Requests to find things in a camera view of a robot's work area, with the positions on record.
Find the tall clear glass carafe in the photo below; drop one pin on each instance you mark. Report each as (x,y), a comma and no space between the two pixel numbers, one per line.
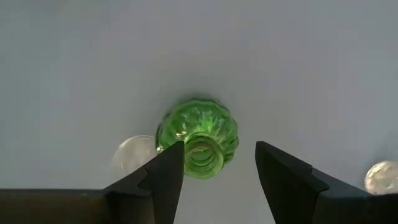
(133,152)

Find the clear glass carafe vase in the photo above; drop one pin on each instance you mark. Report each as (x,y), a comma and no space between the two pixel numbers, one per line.
(382,177)

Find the squat green ribbed glass vase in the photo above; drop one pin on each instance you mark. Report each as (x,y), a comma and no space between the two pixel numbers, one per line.
(205,124)

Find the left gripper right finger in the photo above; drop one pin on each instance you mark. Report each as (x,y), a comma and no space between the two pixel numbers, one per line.
(280,174)

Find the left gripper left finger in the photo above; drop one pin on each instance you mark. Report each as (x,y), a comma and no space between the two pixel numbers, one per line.
(161,174)

